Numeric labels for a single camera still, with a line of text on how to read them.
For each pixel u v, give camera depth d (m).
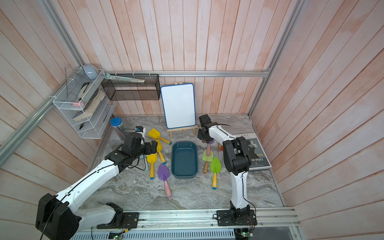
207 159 0.95
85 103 0.75
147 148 0.72
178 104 0.90
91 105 0.80
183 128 1.03
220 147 0.98
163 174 0.89
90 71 0.82
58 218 0.38
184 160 0.93
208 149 0.98
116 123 0.88
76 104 0.74
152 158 0.95
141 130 0.72
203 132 0.76
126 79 0.91
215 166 0.92
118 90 1.04
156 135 1.08
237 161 0.56
